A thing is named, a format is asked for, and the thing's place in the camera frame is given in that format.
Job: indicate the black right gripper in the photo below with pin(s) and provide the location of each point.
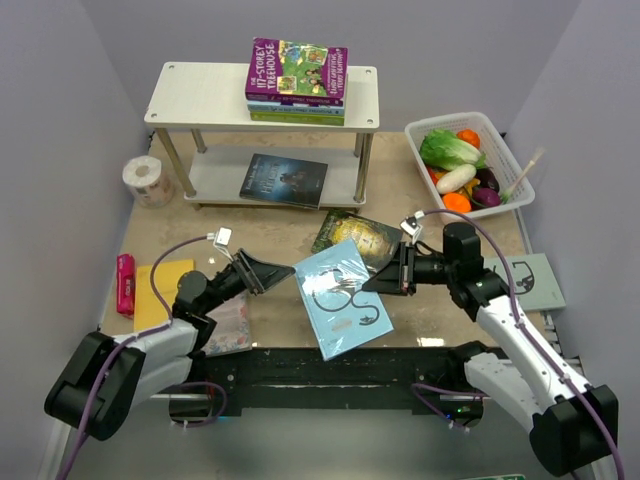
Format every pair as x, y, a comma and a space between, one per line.
397, 276

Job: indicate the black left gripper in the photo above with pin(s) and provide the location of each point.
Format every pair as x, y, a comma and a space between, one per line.
262, 275

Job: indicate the light blue cat book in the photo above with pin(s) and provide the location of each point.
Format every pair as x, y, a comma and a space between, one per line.
342, 314

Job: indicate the dark glossy hardcover book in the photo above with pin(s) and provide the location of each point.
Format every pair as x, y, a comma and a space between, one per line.
284, 180

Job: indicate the green cartoon paperback book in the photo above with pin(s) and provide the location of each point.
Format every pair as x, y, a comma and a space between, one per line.
298, 118

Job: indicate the blue Treehouse paperback book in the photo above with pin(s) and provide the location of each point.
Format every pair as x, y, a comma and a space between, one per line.
295, 108

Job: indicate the purple Treehouse paperback book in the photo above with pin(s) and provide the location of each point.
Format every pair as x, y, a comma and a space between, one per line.
297, 72

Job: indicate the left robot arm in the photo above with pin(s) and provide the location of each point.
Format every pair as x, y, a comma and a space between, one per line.
108, 375

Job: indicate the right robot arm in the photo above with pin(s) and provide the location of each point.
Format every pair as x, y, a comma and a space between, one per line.
569, 422

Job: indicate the dark green illustrated book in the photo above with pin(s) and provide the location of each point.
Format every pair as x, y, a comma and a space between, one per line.
376, 242

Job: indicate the floral pastel notebook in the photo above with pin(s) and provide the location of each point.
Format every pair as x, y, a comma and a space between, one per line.
232, 332

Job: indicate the orange carrot toy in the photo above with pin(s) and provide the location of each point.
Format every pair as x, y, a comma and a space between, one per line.
457, 202

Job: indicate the red pepper toy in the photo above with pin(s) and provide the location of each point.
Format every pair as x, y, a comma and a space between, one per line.
434, 174

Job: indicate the white radish toy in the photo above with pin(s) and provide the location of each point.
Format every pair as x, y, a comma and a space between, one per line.
456, 179

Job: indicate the yellow pepper toy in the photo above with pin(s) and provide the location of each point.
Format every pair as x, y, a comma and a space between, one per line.
468, 188

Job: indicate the purple onion toy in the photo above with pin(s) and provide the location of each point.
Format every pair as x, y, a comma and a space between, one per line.
486, 197

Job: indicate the white plastic basket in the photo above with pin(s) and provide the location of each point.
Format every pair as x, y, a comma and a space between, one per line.
498, 157

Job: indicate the green lettuce toy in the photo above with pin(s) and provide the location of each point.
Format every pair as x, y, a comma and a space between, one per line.
444, 150

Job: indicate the purple eggplant toy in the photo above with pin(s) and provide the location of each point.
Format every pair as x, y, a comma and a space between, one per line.
487, 179

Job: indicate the grey-green cat book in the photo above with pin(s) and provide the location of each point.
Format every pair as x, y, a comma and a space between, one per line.
535, 284

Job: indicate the toilet paper roll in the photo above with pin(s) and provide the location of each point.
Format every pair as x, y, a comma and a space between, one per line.
148, 182

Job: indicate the orange pumpkin toy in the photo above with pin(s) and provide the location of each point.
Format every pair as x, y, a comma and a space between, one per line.
471, 137

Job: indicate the white two-tier shelf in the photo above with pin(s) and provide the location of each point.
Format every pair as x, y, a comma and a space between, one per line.
198, 112

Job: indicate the green onion toy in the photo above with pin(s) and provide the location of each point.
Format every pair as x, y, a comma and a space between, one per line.
508, 193

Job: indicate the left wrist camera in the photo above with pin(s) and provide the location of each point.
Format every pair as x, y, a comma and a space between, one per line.
220, 240

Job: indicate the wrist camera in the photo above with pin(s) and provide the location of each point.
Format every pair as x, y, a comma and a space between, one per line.
412, 226
220, 240

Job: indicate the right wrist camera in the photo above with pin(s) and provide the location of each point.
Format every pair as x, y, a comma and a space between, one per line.
412, 226

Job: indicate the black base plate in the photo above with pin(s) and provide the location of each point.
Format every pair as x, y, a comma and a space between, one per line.
418, 379

